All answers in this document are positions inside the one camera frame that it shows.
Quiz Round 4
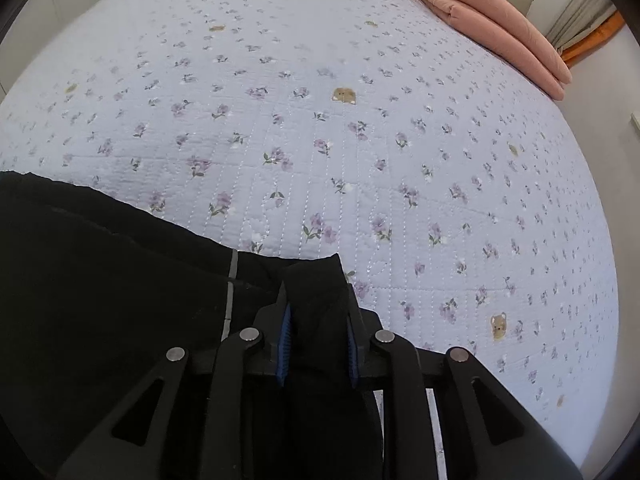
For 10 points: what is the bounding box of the black hooded jacket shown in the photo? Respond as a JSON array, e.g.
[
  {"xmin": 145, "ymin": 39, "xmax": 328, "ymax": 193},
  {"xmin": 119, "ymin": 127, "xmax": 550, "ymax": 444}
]
[{"xmin": 1, "ymin": 172, "xmax": 383, "ymax": 479}]

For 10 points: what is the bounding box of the floral quilted bed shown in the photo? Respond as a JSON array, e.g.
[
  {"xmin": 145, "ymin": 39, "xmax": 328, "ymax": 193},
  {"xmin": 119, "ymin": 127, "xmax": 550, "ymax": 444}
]
[{"xmin": 1, "ymin": 0, "xmax": 618, "ymax": 463}]

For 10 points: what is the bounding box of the folded pink blanket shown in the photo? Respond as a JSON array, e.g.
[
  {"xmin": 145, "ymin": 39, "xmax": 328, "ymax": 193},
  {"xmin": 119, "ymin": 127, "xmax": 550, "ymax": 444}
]
[{"xmin": 421, "ymin": 0, "xmax": 572, "ymax": 101}]

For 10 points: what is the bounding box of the orange curtain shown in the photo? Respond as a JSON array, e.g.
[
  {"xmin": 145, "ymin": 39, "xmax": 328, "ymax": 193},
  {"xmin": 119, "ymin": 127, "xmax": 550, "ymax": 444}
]
[{"xmin": 547, "ymin": 0, "xmax": 626, "ymax": 67}]

